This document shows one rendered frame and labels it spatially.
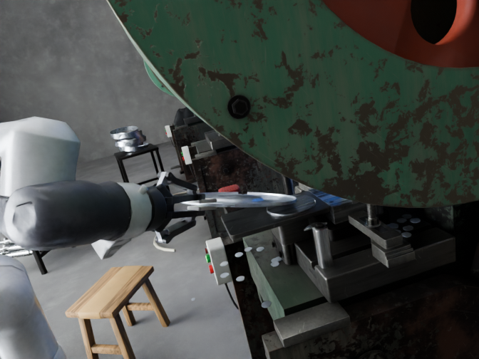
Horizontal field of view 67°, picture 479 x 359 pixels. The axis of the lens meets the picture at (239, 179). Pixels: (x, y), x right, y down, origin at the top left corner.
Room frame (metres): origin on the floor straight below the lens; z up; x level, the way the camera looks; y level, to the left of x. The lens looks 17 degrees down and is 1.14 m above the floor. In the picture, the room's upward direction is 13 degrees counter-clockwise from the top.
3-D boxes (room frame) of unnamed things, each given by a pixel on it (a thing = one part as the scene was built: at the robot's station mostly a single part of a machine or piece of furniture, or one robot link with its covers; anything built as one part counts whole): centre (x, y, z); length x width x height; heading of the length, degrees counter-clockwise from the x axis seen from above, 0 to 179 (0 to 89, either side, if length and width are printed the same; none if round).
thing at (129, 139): (3.74, 0.98, 0.40); 0.45 x 0.40 x 0.79; 21
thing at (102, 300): (1.46, 0.66, 0.16); 0.34 x 0.24 x 0.34; 160
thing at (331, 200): (0.87, -0.23, 0.76); 0.15 x 0.09 x 0.05; 9
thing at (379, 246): (0.70, -0.26, 0.76); 0.17 x 0.06 x 0.10; 9
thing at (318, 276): (0.87, -0.24, 0.68); 0.45 x 0.30 x 0.06; 9
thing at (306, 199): (0.84, -0.06, 0.72); 0.25 x 0.14 x 0.14; 99
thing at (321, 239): (0.68, -0.14, 0.75); 0.03 x 0.03 x 0.10; 9
